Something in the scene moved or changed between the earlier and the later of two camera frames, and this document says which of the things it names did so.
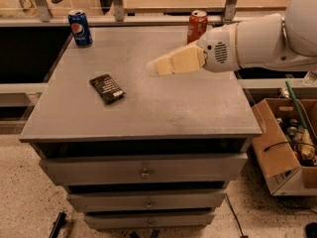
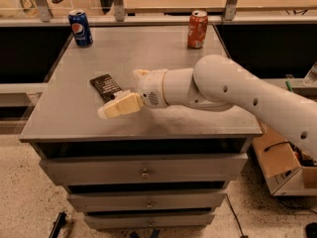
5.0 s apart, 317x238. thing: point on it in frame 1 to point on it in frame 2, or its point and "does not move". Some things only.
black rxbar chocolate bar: [108, 88] does not move
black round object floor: [311, 230] does not move
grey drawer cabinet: [137, 151] does not move
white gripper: [218, 50] to [151, 87]
